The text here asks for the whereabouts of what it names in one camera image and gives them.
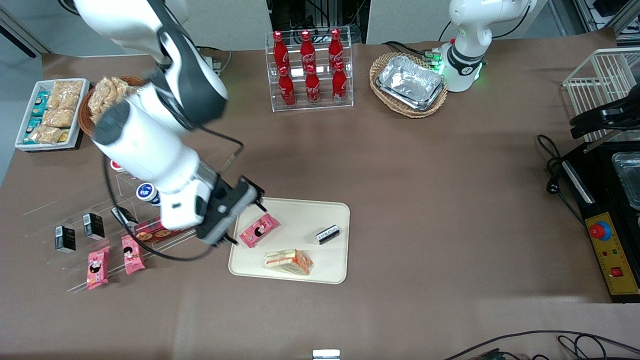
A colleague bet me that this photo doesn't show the stack of foil trays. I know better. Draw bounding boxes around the stack of foil trays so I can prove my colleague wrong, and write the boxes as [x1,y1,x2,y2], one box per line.
[376,55,446,111]

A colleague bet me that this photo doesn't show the beige plastic tray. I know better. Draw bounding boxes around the beige plastic tray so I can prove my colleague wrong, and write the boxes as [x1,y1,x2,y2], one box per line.
[228,196,351,285]

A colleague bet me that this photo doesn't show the small black box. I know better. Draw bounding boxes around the small black box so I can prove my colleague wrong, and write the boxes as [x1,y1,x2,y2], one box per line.
[54,226,77,254]
[111,206,138,229]
[82,212,106,241]
[316,224,341,246]

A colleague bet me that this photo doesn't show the black cable on table edge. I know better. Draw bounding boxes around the black cable on table edge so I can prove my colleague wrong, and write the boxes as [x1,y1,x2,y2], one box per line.
[442,330,640,360]

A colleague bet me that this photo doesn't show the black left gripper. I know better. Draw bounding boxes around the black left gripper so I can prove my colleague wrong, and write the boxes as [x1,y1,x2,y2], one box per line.
[570,85,640,140]

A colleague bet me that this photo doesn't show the black machine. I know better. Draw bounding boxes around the black machine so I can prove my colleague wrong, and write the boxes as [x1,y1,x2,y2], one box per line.
[560,140,640,303]

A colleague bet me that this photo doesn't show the red cola bottle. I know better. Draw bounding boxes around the red cola bottle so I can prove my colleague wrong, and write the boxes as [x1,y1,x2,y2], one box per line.
[278,66,297,107]
[272,31,291,71]
[299,30,317,70]
[332,62,349,103]
[305,65,322,106]
[328,28,345,67]

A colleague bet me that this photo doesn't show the sandwich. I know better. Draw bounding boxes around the sandwich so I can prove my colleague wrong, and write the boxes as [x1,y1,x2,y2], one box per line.
[263,248,315,277]

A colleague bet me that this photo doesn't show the dark metal frame bar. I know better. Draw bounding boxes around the dark metal frame bar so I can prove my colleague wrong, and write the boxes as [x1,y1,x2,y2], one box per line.
[0,10,51,57]

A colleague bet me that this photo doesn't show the clear acrylic stepped shelf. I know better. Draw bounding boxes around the clear acrylic stepped shelf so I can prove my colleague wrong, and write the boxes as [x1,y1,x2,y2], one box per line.
[22,165,211,293]

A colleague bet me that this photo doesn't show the tan cracker pack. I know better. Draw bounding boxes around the tan cracker pack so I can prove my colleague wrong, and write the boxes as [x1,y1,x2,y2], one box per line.
[52,80,83,96]
[42,109,75,127]
[34,125,63,144]
[47,94,76,111]

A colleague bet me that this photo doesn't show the yellow control panel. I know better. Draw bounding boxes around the yellow control panel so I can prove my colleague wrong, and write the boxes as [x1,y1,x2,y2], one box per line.
[585,212,640,296]

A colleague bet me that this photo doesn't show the blue-lid cup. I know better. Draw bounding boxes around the blue-lid cup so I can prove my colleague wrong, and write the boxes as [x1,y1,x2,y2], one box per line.
[136,183,162,207]

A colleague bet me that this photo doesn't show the red cookie box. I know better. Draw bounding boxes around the red cookie box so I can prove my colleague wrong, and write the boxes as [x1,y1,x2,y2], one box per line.
[134,216,198,244]

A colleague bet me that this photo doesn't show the black base cable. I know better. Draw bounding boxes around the black base cable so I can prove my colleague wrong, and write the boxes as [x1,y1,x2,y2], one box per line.
[382,41,441,61]

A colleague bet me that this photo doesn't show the pink snack pack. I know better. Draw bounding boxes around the pink snack pack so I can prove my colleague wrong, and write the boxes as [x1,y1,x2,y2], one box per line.
[121,233,146,276]
[239,213,281,249]
[86,246,111,291]

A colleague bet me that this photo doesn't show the light wicker basket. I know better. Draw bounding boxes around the light wicker basket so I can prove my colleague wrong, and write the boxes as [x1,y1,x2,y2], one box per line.
[369,52,449,119]

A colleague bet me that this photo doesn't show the looped black cable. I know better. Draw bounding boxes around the looped black cable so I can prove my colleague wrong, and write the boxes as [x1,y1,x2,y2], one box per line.
[557,334,640,360]

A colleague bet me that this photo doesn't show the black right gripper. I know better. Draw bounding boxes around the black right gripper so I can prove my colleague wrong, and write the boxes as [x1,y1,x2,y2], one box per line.
[200,172,267,246]

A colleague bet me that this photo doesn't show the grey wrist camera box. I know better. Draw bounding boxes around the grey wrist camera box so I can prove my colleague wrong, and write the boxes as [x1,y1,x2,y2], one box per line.
[196,181,258,247]

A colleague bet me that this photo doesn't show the black power cable with plug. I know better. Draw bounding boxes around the black power cable with plug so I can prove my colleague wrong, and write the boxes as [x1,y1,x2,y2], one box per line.
[536,134,586,226]

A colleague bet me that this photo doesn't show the tan snack bag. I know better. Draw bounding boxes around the tan snack bag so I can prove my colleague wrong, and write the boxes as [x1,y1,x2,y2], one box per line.
[111,76,137,99]
[88,76,115,122]

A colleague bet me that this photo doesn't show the white wire basket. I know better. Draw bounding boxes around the white wire basket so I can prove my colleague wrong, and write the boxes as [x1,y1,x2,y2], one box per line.
[562,47,640,146]

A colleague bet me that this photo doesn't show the brown wicker snack basket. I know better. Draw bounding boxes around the brown wicker snack basket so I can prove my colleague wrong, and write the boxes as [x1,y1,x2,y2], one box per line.
[77,75,151,138]

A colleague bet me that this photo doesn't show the white rectangular snack tray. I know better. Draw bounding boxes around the white rectangular snack tray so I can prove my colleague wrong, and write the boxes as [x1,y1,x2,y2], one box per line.
[15,78,91,152]

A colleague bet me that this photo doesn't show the metal pan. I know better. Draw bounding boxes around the metal pan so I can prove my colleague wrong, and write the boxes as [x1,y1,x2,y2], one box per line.
[611,152,640,211]

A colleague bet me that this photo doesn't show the clear acrylic bottle rack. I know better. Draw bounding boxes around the clear acrylic bottle rack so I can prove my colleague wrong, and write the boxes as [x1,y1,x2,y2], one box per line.
[265,26,354,113]

